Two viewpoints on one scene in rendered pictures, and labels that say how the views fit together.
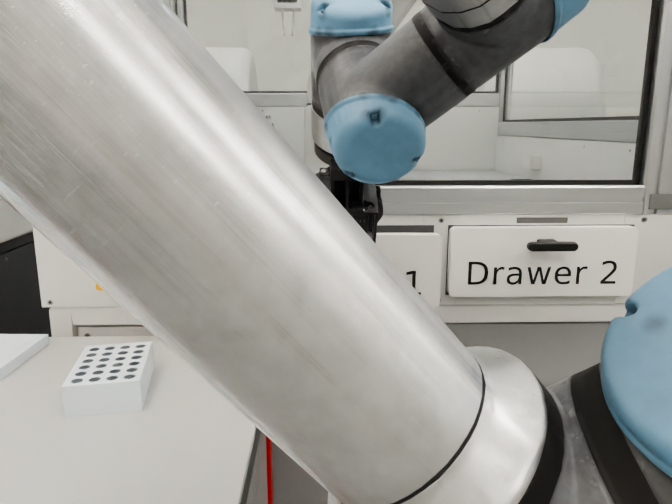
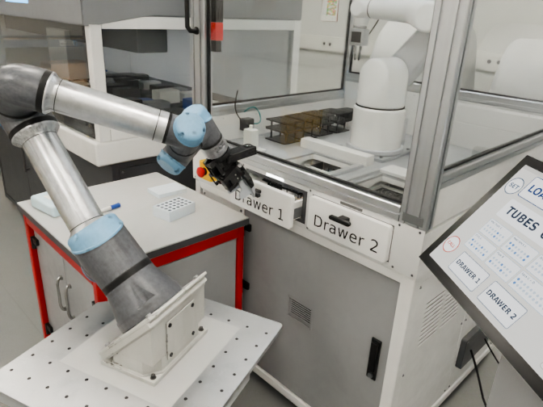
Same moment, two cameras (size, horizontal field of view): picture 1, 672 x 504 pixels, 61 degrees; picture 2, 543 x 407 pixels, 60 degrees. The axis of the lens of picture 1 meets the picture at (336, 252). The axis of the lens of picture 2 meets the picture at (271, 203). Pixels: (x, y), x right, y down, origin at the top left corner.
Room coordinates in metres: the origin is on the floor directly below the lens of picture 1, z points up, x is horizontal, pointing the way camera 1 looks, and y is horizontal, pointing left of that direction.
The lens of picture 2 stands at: (-0.15, -1.07, 1.46)
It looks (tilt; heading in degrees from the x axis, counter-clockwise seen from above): 23 degrees down; 46
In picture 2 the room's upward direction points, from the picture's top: 3 degrees clockwise
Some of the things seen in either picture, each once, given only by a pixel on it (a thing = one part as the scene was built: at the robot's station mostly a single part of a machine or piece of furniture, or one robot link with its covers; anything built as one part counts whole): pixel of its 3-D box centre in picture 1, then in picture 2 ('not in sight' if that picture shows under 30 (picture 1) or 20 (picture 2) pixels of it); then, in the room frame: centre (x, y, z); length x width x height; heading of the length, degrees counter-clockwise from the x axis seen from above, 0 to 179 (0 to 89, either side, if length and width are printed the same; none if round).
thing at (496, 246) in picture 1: (541, 261); (347, 227); (0.87, -0.32, 0.87); 0.29 x 0.02 x 0.11; 91
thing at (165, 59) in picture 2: not in sight; (116, 58); (1.17, 1.71, 1.13); 1.78 x 1.14 x 0.45; 91
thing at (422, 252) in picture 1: (341, 271); (260, 199); (0.81, -0.01, 0.87); 0.29 x 0.02 x 0.11; 91
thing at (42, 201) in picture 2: not in sight; (54, 203); (0.34, 0.56, 0.78); 0.15 x 0.10 x 0.04; 100
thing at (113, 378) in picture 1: (112, 376); (174, 208); (0.66, 0.28, 0.78); 0.12 x 0.08 x 0.04; 11
